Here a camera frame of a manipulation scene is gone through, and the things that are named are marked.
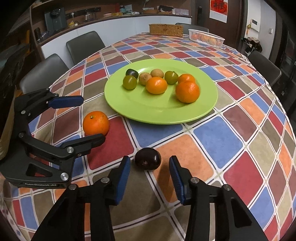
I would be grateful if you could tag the dark purple plum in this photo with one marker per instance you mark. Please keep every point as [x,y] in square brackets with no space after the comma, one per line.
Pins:
[148,159]

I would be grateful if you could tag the checkered colourful tablecloth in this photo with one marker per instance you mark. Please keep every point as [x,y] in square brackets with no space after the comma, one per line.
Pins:
[246,141]

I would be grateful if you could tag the green plastic plate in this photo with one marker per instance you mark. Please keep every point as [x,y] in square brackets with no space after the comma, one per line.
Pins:
[162,108]

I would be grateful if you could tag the small orange mandarin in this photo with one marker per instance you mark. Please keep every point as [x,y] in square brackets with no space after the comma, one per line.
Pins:
[96,122]

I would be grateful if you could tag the white wall intercom panel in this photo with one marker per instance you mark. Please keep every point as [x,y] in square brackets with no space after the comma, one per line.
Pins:
[255,25]

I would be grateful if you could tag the brown longan fruit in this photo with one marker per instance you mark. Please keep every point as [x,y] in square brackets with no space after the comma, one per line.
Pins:
[157,73]
[144,77]

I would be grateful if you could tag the dark wooden door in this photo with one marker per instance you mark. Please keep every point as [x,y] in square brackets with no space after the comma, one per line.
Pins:
[231,31]

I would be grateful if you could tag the dark chair table head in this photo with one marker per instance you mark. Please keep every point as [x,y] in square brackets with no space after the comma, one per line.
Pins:
[186,28]

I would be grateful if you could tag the green tomato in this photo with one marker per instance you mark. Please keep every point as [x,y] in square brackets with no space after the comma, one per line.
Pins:
[171,77]
[129,82]

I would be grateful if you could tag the white plastic fruit basket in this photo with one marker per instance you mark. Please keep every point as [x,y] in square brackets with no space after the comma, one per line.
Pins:
[206,38]

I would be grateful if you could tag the red white door poster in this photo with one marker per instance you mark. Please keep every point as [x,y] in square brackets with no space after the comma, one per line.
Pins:
[219,10]

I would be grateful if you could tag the woven wicker box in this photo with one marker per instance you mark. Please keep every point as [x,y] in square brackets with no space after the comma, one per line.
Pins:
[166,30]

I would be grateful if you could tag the large orange mandarin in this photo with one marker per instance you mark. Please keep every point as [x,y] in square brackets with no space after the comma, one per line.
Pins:
[187,92]

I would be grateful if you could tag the black coffee machine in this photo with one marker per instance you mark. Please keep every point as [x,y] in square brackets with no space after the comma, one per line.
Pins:
[55,21]

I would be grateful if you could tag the dark chair near left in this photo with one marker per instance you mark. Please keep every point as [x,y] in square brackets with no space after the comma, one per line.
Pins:
[44,74]

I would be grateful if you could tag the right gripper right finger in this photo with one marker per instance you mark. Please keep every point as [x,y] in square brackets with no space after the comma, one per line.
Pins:
[193,192]

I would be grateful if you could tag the dark chair right side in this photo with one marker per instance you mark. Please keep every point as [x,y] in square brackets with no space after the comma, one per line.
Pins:
[265,67]

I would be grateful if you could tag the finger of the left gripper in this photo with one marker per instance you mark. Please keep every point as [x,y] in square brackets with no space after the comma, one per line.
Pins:
[34,154]
[37,102]

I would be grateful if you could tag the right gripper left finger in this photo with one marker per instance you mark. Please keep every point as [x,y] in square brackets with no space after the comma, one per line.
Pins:
[107,191]

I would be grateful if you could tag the orange kumquat fruit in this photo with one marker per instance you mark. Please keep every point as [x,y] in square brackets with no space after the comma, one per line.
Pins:
[186,77]
[156,85]

